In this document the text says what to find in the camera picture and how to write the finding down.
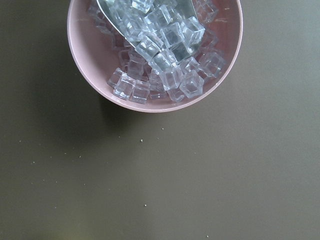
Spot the metal ice scoop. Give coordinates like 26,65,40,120
96,0,205,65

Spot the pink bowl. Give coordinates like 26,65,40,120
67,0,243,113

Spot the clear ice cube pile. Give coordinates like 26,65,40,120
87,0,226,104

